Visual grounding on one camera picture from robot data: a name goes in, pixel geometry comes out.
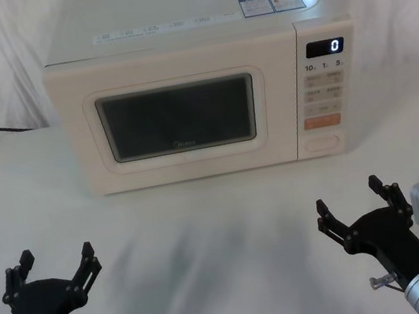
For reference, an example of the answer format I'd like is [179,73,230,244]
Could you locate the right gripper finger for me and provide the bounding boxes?
[366,168,416,223]
[313,194,363,258]

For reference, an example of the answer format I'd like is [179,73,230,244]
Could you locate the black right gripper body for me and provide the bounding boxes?
[339,201,419,299]

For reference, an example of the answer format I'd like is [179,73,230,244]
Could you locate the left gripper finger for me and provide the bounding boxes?
[58,239,109,309]
[0,248,43,307]

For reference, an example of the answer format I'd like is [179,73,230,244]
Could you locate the white table cloth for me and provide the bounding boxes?
[0,62,419,314]

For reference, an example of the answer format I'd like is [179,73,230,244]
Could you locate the cream microwave oven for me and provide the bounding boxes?
[28,0,376,205]

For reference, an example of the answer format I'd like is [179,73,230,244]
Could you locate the thin cable with silver plug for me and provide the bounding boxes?
[368,271,407,298]

